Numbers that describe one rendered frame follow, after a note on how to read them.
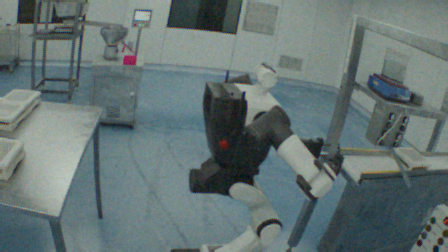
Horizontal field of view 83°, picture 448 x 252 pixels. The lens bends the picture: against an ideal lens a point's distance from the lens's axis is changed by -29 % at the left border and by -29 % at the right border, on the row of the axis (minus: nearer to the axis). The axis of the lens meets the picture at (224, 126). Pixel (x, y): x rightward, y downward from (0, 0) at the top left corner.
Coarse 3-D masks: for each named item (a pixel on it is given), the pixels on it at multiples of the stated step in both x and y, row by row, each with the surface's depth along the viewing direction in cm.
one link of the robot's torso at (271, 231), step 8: (272, 224) 165; (248, 232) 179; (264, 232) 165; (272, 232) 166; (240, 240) 178; (248, 240) 174; (256, 240) 170; (264, 240) 167; (272, 240) 169; (216, 248) 183; (224, 248) 181; (232, 248) 177; (240, 248) 173; (248, 248) 174; (256, 248) 172; (264, 248) 173
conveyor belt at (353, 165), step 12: (348, 156) 184; (360, 156) 187; (372, 156) 190; (384, 156) 193; (432, 156) 210; (348, 168) 172; (360, 168) 171; (372, 168) 173; (384, 168) 176; (396, 168) 179; (432, 168) 188; (444, 168) 193
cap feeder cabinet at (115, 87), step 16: (96, 64) 338; (112, 64) 345; (96, 80) 345; (112, 80) 350; (128, 80) 355; (96, 96) 353; (112, 96) 358; (128, 96) 363; (112, 112) 366; (128, 112) 371
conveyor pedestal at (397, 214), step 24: (384, 192) 177; (408, 192) 185; (432, 192) 197; (336, 216) 195; (360, 216) 181; (384, 216) 189; (408, 216) 199; (336, 240) 190; (360, 240) 193; (384, 240) 204; (408, 240) 217
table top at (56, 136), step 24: (24, 120) 161; (48, 120) 168; (72, 120) 175; (96, 120) 182; (24, 144) 139; (48, 144) 145; (72, 144) 151; (24, 168) 121; (48, 168) 127; (72, 168) 132; (0, 192) 101; (24, 192) 107; (48, 192) 112; (48, 216) 101
